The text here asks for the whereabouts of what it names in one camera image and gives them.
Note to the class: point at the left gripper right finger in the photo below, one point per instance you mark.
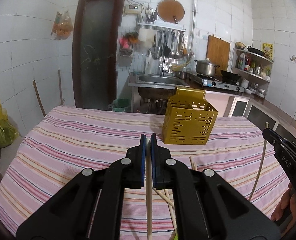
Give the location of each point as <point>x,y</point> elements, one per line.
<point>207,206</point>

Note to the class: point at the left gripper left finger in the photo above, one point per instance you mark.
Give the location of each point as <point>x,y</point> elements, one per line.
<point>90,205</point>

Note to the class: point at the steel kitchen sink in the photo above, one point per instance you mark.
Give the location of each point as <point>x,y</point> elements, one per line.
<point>155,81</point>

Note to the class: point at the person's right hand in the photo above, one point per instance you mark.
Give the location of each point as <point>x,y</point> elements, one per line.
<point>286,200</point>

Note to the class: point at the pink striped tablecloth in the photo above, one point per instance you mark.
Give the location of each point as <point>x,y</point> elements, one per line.
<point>58,146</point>

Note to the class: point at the yellow perforated utensil holder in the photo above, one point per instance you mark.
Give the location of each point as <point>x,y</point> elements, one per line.
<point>189,118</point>

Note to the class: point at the corner shelf with dishes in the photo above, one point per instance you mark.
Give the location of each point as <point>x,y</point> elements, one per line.
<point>253,67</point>

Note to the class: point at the black wok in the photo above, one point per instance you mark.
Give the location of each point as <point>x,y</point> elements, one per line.
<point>228,77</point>

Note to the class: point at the green waste basket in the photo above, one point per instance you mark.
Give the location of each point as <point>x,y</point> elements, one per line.
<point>121,105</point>

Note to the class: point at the gas stove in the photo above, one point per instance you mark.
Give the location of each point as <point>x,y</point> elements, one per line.
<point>209,82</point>

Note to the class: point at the yellow plastic bag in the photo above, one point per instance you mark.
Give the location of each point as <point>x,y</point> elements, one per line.
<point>8,133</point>

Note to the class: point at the steel cooking pot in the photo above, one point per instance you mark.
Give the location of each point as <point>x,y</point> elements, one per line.
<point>206,67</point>

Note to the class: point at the wooden cutting board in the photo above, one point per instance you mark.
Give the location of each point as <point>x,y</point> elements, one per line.
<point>218,52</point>

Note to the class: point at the wooden stick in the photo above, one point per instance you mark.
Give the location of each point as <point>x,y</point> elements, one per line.
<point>38,98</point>
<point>60,88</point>

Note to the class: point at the white dish soap bottle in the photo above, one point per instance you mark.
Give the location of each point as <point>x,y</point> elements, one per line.
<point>148,64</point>

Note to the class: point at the hanging orange bag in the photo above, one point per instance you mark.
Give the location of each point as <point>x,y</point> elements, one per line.
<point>62,26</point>

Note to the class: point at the dark wooden door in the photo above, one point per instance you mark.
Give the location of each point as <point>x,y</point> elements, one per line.
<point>94,52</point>

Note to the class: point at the round wooden lid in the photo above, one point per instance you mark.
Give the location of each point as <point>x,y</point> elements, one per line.
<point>171,11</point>

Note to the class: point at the yellow wall poster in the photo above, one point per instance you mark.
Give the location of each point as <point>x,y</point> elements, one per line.
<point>267,48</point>

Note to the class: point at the wall utensil rack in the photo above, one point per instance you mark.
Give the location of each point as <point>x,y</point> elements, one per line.
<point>167,39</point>

